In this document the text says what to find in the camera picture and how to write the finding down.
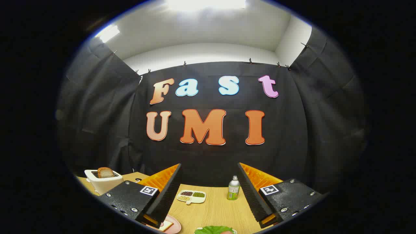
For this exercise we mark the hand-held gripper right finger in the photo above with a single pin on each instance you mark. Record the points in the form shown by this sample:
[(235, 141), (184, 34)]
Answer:
[(252, 198)]

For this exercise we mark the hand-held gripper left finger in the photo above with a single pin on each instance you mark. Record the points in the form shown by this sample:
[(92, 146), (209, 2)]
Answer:
[(169, 195)]

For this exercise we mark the green lettuce leaf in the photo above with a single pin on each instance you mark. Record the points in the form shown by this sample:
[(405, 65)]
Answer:
[(213, 230)]

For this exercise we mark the toasted brown-crust bread slice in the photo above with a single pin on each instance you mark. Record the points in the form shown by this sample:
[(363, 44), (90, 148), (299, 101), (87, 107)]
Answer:
[(105, 173)]

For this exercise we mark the pile of yellow soybeans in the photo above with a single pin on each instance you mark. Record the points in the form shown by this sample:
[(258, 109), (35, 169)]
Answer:
[(184, 198)]

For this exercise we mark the pile of red beans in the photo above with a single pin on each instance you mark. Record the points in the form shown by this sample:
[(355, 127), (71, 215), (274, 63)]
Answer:
[(187, 193)]

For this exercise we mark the green drink bottle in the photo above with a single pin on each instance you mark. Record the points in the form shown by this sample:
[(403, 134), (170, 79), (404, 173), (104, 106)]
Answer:
[(233, 190)]

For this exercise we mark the white divided dish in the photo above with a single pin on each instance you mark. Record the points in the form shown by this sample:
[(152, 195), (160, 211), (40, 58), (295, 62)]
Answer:
[(196, 200)]

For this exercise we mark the pile of green beans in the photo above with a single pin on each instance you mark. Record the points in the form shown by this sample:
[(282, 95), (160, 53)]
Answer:
[(198, 194)]

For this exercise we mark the square white bread slice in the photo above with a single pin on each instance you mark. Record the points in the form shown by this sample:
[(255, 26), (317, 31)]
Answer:
[(166, 225)]

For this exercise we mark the pink plate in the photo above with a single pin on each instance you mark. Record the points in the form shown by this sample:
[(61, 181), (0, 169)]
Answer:
[(176, 227)]

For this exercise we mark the black backdrop cloth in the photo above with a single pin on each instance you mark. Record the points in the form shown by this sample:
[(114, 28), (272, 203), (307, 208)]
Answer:
[(208, 159)]

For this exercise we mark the white toaster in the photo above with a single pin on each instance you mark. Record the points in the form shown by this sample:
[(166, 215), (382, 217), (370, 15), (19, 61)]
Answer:
[(104, 186)]

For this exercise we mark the ceiling light panel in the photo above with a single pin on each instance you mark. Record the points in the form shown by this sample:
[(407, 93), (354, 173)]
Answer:
[(108, 33), (204, 4)]

